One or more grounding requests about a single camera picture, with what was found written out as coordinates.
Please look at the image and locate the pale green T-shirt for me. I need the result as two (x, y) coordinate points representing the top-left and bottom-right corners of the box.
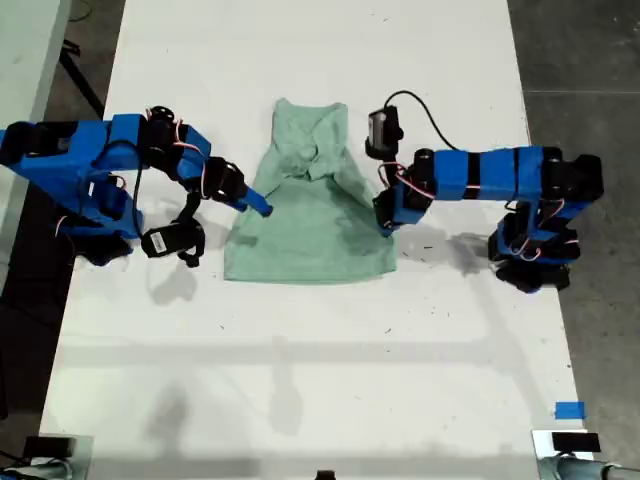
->
(222, 97), (399, 286)

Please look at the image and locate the black stand leg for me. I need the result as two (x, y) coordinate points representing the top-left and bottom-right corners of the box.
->
(58, 41), (107, 119)

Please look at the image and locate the pale grey side table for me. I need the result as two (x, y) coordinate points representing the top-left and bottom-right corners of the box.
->
(0, 0), (74, 296)

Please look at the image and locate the shiny metal plate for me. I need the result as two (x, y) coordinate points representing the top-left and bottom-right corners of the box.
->
(37, 432), (95, 480)
(530, 428), (596, 480)

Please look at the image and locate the small black box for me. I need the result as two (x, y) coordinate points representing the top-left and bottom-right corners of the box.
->
(23, 436), (76, 457)
(551, 432), (601, 451)

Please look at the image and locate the grey metal tube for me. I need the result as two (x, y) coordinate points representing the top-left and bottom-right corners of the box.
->
(538, 455), (640, 480)

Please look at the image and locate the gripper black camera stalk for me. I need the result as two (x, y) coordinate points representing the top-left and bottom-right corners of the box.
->
(177, 192), (202, 231)
(375, 155), (407, 177)

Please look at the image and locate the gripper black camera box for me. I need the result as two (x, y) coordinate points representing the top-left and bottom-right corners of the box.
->
(363, 104), (405, 160)
(141, 222), (207, 269)

